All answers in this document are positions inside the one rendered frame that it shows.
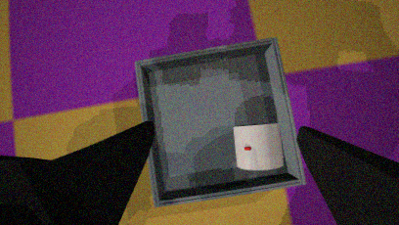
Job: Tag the grey cylinder with slotted face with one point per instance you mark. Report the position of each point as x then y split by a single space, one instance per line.
259 146

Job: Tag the grey square tray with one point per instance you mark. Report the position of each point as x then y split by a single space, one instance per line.
194 99

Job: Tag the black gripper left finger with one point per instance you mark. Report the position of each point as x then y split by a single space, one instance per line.
91 186

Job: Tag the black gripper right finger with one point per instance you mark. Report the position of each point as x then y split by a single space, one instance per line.
359 186

